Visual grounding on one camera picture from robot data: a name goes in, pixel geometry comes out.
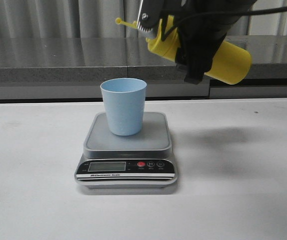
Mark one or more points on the yellow squeeze bottle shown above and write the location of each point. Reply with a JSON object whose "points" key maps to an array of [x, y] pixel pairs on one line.
{"points": [[230, 63]]}

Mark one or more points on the light blue plastic cup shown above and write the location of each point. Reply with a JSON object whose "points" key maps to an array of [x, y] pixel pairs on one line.
{"points": [[124, 103]]}

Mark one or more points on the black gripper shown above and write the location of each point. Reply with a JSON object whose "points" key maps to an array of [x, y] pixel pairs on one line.
{"points": [[198, 26]]}

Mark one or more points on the grey curtain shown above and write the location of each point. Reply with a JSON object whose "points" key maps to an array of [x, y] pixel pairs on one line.
{"points": [[96, 19]]}

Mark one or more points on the grey stone counter ledge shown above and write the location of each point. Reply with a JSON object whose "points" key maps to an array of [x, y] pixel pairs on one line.
{"points": [[72, 69]]}

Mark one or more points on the silver electronic kitchen scale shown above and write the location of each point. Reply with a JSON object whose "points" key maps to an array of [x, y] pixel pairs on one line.
{"points": [[142, 163]]}

